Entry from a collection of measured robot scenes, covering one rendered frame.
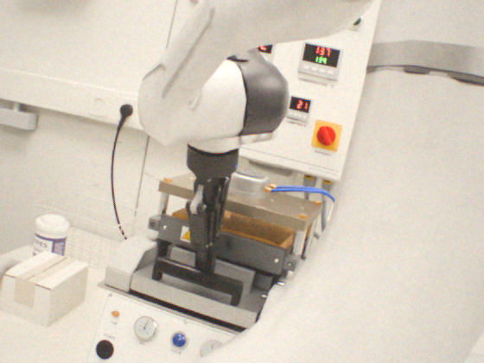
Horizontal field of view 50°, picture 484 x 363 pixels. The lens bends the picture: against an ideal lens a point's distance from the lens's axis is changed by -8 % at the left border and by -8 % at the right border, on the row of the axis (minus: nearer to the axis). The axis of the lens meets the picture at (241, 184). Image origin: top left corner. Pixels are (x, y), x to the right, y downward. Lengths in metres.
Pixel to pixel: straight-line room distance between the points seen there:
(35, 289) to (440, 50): 1.03
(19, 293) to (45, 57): 0.92
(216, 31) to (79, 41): 1.32
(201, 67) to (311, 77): 0.61
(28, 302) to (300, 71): 0.73
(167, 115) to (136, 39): 1.12
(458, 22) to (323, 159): 0.92
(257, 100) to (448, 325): 0.47
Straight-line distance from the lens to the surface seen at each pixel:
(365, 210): 0.24
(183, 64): 0.56
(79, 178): 1.82
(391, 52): 0.25
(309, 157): 1.14
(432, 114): 0.23
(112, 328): 0.96
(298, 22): 0.50
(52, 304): 1.18
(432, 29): 0.24
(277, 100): 0.66
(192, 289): 0.92
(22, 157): 1.94
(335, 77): 1.12
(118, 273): 0.96
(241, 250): 0.96
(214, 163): 0.78
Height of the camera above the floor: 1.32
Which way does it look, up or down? 11 degrees down
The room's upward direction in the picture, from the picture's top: 12 degrees clockwise
